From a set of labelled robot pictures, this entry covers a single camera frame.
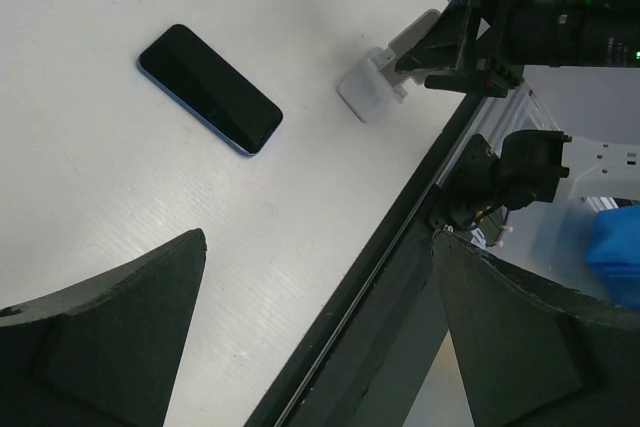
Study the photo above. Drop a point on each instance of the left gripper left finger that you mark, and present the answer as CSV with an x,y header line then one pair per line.
x,y
104,351

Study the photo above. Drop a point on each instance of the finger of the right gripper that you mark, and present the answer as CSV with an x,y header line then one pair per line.
x,y
454,45

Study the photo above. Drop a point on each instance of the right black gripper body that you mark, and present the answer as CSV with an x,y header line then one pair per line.
x,y
499,76

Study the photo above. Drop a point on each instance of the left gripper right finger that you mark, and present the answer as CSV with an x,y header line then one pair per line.
x,y
532,352

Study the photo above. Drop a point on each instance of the silver phone stand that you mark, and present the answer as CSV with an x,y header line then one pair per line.
x,y
372,85

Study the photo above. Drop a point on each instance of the blue-edged black phone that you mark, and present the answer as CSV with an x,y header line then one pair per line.
x,y
200,80

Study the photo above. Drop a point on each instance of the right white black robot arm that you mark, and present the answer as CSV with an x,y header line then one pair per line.
x,y
580,57

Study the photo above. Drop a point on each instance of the blue box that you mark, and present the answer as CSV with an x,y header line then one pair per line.
x,y
613,253

